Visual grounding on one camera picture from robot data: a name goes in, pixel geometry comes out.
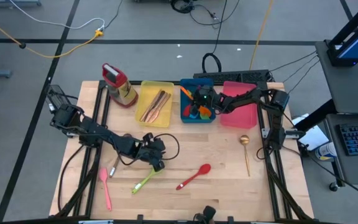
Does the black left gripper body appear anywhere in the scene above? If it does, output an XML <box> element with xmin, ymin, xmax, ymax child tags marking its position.
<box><xmin>128</xmin><ymin>132</ymin><xmax>167</xmax><ymax>172</ymax></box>

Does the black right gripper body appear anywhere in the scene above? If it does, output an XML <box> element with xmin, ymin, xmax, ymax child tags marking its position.
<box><xmin>191</xmin><ymin>85</ymin><xmax>225</xmax><ymax>119</ymax></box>

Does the green silicone spoon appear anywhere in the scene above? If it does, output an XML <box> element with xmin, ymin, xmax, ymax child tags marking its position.
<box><xmin>131</xmin><ymin>167</ymin><xmax>158</xmax><ymax>195</ymax></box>

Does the brown wooden spoon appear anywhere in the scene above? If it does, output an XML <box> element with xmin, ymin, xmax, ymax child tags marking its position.
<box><xmin>109</xmin><ymin>133</ymin><xmax>133</xmax><ymax>179</ymax></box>

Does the pink silicone spatula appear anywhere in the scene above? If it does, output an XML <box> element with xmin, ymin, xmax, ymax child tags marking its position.
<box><xmin>98</xmin><ymin>167</ymin><xmax>112</xmax><ymax>212</ymax></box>

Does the gold metal spoon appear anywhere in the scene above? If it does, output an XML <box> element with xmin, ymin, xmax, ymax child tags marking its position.
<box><xmin>239</xmin><ymin>134</ymin><xmax>251</xmax><ymax>177</ymax></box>

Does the red silicone spoon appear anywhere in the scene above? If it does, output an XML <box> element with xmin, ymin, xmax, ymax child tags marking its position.
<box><xmin>175</xmin><ymin>163</ymin><xmax>212</xmax><ymax>191</ymax></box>

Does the blue plastic bin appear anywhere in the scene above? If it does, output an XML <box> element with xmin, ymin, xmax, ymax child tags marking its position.
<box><xmin>180</xmin><ymin>78</ymin><xmax>216</xmax><ymax>124</ymax></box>

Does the black power strip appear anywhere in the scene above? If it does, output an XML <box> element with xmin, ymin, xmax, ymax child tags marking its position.
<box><xmin>193</xmin><ymin>69</ymin><xmax>271</xmax><ymax>84</ymax></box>

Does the pink plastic bin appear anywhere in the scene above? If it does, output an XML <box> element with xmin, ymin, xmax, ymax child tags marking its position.
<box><xmin>219</xmin><ymin>81</ymin><xmax>259</xmax><ymax>129</ymax></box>

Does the yellow plastic bin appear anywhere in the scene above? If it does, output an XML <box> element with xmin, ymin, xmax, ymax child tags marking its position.
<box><xmin>134</xmin><ymin>80</ymin><xmax>175</xmax><ymax>128</ymax></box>

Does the black rounded device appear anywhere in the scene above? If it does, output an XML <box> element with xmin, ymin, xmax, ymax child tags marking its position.
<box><xmin>193</xmin><ymin>205</ymin><xmax>217</xmax><ymax>224</ymax></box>

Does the black mesh control box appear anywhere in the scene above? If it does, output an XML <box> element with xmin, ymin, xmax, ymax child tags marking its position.
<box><xmin>44</xmin><ymin>84</ymin><xmax>76</xmax><ymax>121</ymax></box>

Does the white paper sheet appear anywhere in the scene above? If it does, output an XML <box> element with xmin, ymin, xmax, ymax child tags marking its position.
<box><xmin>291</xmin><ymin>113</ymin><xmax>330</xmax><ymax>152</ymax></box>

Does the white and blue can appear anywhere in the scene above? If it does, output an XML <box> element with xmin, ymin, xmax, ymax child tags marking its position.
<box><xmin>314</xmin><ymin>141</ymin><xmax>338</xmax><ymax>162</ymax></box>

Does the grey equipment cart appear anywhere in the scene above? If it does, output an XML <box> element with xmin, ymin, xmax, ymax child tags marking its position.
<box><xmin>295</xmin><ymin>40</ymin><xmax>358</xmax><ymax>187</ymax></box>

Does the grey trolley base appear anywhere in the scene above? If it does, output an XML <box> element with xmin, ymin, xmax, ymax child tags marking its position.
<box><xmin>0</xmin><ymin>0</ymin><xmax>42</xmax><ymax>12</ymax></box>

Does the black looped cable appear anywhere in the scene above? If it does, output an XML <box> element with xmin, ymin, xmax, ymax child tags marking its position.
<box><xmin>201</xmin><ymin>0</ymin><xmax>228</xmax><ymax>74</ymax></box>

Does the black aluminium table frame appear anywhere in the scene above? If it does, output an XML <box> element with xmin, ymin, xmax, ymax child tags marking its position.
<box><xmin>54</xmin><ymin>80</ymin><xmax>316</xmax><ymax>224</ymax></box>

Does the yellow floor cable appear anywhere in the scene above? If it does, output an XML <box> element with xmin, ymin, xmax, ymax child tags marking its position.
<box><xmin>249</xmin><ymin>0</ymin><xmax>274</xmax><ymax>71</ymax></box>

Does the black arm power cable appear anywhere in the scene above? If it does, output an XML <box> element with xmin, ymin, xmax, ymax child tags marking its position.
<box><xmin>57</xmin><ymin>143</ymin><xmax>86</xmax><ymax>213</ymax></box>

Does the tangled black cable bundle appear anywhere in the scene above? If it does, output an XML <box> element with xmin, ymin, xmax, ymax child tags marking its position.
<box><xmin>170</xmin><ymin>0</ymin><xmax>241</xmax><ymax>29</ymax></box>

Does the thin black floor cable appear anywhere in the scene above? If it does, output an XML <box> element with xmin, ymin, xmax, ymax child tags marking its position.
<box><xmin>104</xmin><ymin>0</ymin><xmax>124</xmax><ymax>30</ymax></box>

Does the white cable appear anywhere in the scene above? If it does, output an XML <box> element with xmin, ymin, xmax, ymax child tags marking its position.
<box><xmin>8</xmin><ymin>0</ymin><xmax>106</xmax><ymax>31</ymax></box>

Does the yellow extension cable with plug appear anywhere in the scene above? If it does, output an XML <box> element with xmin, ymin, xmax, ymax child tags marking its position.
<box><xmin>0</xmin><ymin>10</ymin><xmax>104</xmax><ymax>59</ymax></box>

